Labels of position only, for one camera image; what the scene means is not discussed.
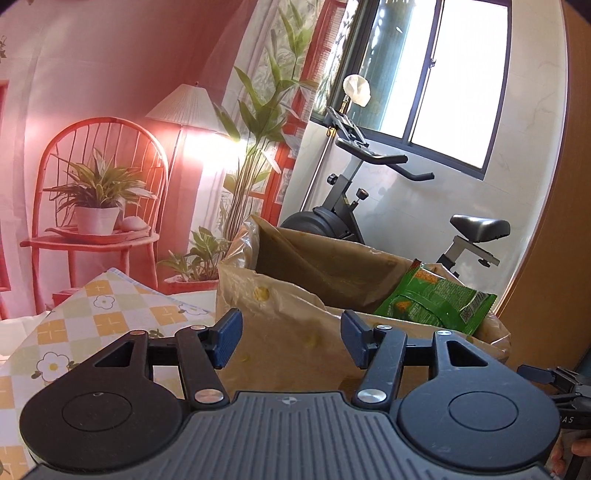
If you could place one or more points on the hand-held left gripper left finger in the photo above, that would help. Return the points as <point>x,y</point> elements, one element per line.
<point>229,338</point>

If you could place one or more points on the printed wall backdrop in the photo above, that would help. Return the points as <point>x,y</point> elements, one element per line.
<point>115,69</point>

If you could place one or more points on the black exercise bike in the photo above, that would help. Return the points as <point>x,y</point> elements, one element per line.
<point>332,217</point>

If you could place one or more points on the person's right hand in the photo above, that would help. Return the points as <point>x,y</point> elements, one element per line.
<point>561,459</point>

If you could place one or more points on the glass window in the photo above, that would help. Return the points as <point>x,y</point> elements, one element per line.
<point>461,92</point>

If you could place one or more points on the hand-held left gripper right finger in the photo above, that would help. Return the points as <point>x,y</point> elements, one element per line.
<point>354,340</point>

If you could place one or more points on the checkered flower tablecloth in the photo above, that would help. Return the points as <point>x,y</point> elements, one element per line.
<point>115,314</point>

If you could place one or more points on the green snack packet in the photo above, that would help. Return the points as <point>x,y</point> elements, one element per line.
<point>438,300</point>

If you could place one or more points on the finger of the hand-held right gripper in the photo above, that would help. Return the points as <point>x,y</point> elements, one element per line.
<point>540,374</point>

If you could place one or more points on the taped cardboard box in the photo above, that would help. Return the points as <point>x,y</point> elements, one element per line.
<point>286,332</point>

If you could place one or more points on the white cloth bundle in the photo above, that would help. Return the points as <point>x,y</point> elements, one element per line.
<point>356,90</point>

